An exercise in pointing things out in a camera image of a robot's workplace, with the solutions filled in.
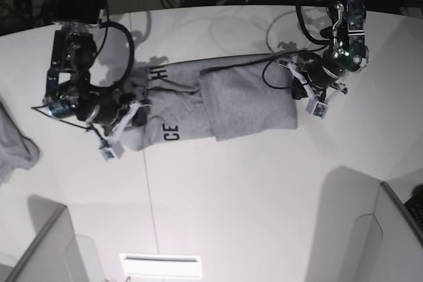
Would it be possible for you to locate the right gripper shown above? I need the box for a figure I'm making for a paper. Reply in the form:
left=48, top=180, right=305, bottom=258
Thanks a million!
left=74, top=93, right=151, bottom=144

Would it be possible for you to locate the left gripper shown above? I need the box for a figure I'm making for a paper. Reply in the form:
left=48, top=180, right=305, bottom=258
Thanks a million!
left=279, top=57, right=348, bottom=104

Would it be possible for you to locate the grey T-shirt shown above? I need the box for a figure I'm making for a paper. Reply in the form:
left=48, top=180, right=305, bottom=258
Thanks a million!
left=121, top=55, right=298, bottom=151

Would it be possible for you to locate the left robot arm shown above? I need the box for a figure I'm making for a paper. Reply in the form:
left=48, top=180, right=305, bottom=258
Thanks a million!
left=290, top=0, right=369, bottom=102

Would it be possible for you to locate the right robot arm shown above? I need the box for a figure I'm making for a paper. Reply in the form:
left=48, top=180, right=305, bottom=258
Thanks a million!
left=42, top=0, right=149, bottom=147

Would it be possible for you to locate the grey cloth pile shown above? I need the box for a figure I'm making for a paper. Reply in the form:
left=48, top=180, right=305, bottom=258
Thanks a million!
left=1, top=102, right=40, bottom=184

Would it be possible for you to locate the left white bin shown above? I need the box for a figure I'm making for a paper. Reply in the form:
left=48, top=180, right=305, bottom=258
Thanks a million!
left=4, top=204, right=106, bottom=281

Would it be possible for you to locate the white bin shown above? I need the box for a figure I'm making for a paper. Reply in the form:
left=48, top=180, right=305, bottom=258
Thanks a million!
left=305, top=182, right=422, bottom=281
left=4, top=204, right=106, bottom=281

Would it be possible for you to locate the black keyboard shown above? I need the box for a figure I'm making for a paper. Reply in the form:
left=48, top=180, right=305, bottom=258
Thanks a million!
left=405, top=195, right=423, bottom=229

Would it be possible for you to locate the right white bin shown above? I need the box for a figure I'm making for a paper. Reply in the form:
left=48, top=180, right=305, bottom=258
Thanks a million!
left=305, top=182, right=422, bottom=281

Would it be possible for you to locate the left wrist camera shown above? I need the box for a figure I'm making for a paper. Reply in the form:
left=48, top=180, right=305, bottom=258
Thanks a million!
left=306, top=99, right=328, bottom=119

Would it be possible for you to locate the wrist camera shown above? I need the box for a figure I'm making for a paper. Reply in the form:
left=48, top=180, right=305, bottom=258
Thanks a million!
left=99, top=143, right=124, bottom=160
left=306, top=99, right=328, bottom=119

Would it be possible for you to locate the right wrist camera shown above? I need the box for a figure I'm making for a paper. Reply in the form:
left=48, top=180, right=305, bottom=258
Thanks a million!
left=99, top=143, right=124, bottom=160

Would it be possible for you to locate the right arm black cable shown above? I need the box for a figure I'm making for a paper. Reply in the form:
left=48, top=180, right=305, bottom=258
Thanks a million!
left=31, top=20, right=136, bottom=131

